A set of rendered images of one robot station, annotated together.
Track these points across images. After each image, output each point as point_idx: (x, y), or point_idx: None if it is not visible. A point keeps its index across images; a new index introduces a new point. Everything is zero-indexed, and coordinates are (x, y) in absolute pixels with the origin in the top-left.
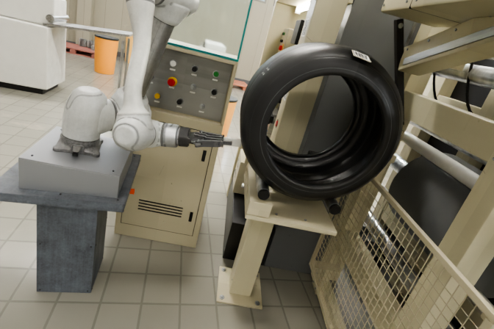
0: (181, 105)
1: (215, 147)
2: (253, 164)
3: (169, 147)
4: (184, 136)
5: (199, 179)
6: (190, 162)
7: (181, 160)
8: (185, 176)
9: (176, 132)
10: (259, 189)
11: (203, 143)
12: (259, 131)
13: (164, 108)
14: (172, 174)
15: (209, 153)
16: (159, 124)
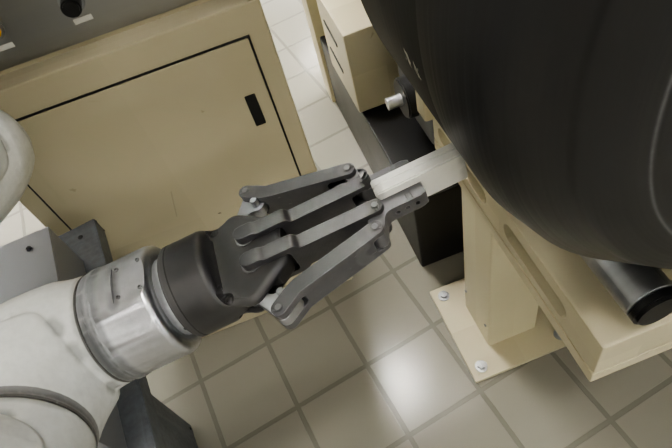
0: (85, 11)
1: (272, 69)
2: (592, 255)
3: (150, 147)
4: (207, 306)
5: (280, 166)
6: (230, 146)
7: (204, 155)
8: (242, 180)
9: (158, 319)
10: (631, 296)
11: (314, 291)
12: (648, 157)
13: (44, 52)
14: (206, 195)
15: (267, 95)
16: (57, 326)
